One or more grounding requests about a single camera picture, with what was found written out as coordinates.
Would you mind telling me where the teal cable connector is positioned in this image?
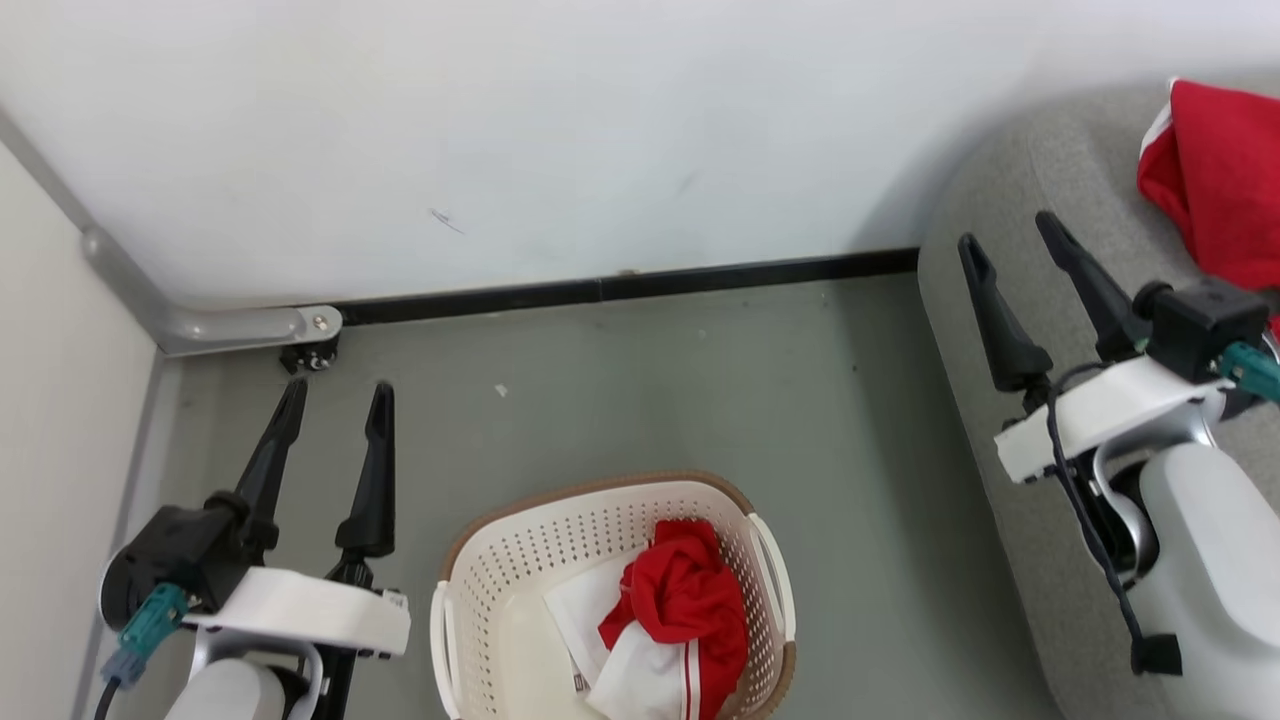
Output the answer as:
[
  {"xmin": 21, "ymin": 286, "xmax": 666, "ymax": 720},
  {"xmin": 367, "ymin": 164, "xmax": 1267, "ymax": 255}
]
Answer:
[
  {"xmin": 100, "ymin": 585, "xmax": 189, "ymax": 689},
  {"xmin": 1220, "ymin": 342, "xmax": 1280, "ymax": 403}
]

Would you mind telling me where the black baseboard strip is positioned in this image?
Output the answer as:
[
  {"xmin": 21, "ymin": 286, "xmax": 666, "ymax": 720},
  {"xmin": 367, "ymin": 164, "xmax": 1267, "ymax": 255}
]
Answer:
[{"xmin": 330, "ymin": 247, "xmax": 919, "ymax": 327}]

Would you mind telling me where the red garment white trim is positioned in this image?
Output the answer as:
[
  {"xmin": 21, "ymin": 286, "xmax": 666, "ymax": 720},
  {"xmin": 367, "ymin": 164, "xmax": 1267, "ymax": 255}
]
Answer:
[{"xmin": 1137, "ymin": 78, "xmax": 1280, "ymax": 336}]

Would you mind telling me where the teal left cable connector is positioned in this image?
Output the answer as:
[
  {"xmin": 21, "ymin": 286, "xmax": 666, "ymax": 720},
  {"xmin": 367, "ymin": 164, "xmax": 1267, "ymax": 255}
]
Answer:
[{"xmin": 100, "ymin": 585, "xmax": 189, "ymax": 689}]

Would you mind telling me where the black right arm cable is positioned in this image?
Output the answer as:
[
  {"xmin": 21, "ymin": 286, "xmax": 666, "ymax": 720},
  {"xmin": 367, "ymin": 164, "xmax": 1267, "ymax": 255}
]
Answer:
[{"xmin": 1045, "ymin": 362, "xmax": 1183, "ymax": 677}]

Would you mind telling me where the grey fabric sofa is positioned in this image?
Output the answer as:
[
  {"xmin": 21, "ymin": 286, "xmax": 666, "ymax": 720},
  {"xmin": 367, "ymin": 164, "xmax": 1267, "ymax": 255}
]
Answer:
[{"xmin": 918, "ymin": 75, "xmax": 1280, "ymax": 720}]

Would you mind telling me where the black caster wheel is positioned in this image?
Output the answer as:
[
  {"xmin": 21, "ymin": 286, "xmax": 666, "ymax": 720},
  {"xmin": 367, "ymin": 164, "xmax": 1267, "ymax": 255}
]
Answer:
[{"xmin": 280, "ymin": 343, "xmax": 339, "ymax": 376}]

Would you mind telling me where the red white striped garment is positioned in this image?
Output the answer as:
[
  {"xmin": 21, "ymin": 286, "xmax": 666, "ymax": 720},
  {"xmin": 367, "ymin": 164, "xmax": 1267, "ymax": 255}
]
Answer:
[{"xmin": 545, "ymin": 518, "xmax": 749, "ymax": 720}]

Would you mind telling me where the cream perforated laundry basket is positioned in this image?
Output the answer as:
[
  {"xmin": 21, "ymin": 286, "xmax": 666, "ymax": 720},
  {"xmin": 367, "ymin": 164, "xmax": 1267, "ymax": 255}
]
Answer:
[{"xmin": 430, "ymin": 471, "xmax": 798, "ymax": 720}]

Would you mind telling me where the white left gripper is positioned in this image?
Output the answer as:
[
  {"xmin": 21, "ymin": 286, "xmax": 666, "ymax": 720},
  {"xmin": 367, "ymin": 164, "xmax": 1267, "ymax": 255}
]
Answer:
[{"xmin": 183, "ymin": 377, "xmax": 412, "ymax": 659}]

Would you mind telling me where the teal right cable connector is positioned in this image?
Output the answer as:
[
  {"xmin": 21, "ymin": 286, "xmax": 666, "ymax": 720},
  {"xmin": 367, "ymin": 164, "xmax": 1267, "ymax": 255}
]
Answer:
[{"xmin": 1220, "ymin": 342, "xmax": 1280, "ymax": 403}]

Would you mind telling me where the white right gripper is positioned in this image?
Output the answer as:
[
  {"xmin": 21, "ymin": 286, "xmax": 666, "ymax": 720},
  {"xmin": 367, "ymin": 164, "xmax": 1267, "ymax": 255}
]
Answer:
[{"xmin": 957, "ymin": 210, "xmax": 1231, "ymax": 485}]

